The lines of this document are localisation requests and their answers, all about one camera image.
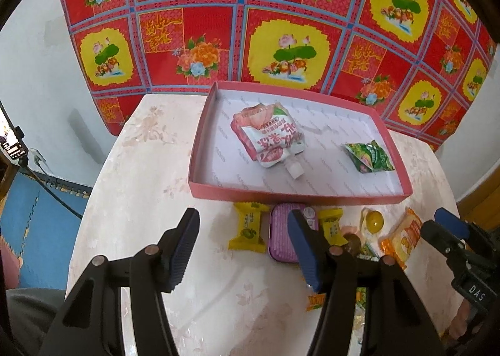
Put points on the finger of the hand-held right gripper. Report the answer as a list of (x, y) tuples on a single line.
[(450, 219), (439, 237)]

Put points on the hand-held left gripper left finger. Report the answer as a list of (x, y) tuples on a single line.
[(182, 256)]

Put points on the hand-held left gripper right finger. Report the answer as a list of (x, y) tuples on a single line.
[(306, 256)]

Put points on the orange cake packet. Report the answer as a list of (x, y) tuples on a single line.
[(404, 237)]

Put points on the yellow candy packet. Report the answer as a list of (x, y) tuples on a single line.
[(247, 229), (332, 225)]

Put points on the clear jelly cup yellow ball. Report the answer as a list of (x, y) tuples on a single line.
[(374, 222)]

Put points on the pink shallow cardboard box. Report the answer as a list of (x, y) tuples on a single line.
[(340, 180)]

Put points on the pink jelly drink pouch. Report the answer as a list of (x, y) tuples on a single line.
[(269, 137)]

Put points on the person's right hand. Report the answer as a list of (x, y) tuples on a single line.
[(459, 321)]

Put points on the brown wooden furniture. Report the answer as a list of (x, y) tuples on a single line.
[(484, 199)]

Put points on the green snack packet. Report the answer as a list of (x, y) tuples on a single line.
[(370, 156)]

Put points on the blue foam floor mat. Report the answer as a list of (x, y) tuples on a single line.
[(35, 231)]

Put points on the person's grey trouser leg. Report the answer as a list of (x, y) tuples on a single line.
[(35, 321)]

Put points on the phone on stand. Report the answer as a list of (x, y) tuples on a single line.
[(13, 145)]

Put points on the red floral printed blanket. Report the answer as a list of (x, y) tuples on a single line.
[(218, 16)]

